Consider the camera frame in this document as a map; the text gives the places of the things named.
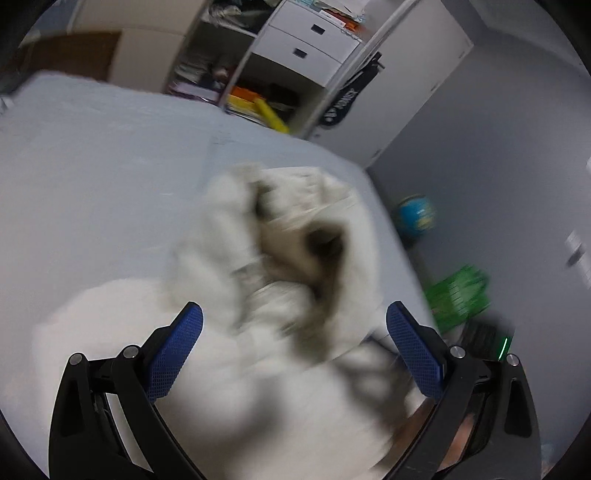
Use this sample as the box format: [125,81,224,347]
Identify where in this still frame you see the black racket bag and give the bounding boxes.
[316,53,384,128]

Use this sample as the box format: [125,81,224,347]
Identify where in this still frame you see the white door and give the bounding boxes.
[307,0,476,169]

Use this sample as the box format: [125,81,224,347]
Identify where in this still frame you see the yellow box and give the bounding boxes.
[256,98,291,135]

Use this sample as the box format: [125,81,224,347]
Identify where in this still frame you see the open white shelf unit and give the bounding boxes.
[161,0,260,106]

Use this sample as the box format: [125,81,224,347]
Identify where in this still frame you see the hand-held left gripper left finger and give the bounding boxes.
[47,301,206,480]

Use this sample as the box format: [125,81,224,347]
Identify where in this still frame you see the orange box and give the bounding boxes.
[228,85,262,110]

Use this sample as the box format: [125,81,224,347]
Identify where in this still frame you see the bed with grey sheet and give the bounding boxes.
[0,69,437,480]

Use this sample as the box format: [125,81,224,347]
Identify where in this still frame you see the cream wardrobe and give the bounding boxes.
[69,0,208,93]

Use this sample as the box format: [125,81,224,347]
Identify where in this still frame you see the blue globe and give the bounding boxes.
[398,194,437,237]

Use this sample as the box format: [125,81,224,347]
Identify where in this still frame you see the white drawer cabinet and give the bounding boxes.
[222,0,370,137]

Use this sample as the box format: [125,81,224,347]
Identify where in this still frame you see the dark wooden headboard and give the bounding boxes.
[28,30,122,84]

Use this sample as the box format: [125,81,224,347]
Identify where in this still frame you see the white drawer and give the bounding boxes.
[252,25,355,88]
[268,0,365,61]

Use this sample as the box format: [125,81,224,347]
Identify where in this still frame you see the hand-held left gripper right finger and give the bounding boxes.
[383,301,542,480]

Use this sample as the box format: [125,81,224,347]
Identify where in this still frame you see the white hooded jacket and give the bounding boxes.
[32,161,444,480]

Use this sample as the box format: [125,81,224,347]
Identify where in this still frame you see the green shopping bag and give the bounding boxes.
[425,265,491,330]

